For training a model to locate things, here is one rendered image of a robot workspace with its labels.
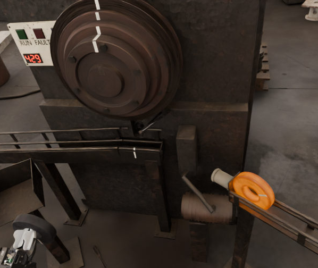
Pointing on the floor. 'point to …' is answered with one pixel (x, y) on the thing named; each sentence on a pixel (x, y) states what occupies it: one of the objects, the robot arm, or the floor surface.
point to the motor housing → (201, 246)
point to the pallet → (261, 75)
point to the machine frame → (191, 66)
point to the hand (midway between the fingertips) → (32, 226)
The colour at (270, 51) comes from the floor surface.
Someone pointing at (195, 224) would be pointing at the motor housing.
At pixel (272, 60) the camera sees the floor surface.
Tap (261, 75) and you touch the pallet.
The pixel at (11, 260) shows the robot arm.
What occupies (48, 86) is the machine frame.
